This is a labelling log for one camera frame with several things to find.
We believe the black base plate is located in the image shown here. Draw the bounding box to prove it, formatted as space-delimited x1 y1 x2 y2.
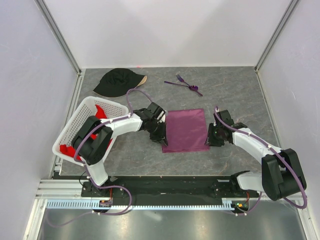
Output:
80 175 260 204

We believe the purple fork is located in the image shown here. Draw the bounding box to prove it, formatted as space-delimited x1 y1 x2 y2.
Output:
176 74 192 89

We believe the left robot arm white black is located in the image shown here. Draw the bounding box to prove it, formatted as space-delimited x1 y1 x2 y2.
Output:
71 102 168 197

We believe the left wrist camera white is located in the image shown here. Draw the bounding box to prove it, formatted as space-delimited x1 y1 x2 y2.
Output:
157 111 167 123

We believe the white plastic basket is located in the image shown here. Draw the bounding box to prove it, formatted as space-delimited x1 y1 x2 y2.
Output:
51 97 130 167

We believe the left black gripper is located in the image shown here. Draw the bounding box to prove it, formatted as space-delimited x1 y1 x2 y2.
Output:
147 120 168 147

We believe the blue cable duct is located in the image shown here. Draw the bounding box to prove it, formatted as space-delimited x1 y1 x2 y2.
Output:
46 199 235 211

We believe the right aluminium frame post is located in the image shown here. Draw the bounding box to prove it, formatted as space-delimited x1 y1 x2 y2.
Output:
254 0 300 73

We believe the black bucket hat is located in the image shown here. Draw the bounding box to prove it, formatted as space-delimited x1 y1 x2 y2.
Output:
93 68 148 98

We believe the red cloth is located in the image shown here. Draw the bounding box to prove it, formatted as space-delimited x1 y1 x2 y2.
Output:
58 104 113 161

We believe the left aluminium frame post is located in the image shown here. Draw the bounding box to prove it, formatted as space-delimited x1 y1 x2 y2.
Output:
35 0 82 75

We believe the purple cloth napkin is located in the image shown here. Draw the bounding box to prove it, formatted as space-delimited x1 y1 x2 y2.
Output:
162 108 210 153

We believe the purple spoon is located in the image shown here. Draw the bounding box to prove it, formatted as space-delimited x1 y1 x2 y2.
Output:
164 81 203 97

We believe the aluminium frame post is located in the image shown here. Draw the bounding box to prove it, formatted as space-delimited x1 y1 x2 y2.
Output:
254 0 300 73
35 0 82 75

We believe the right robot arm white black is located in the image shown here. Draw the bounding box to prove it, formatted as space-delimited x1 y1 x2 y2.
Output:
206 108 307 202

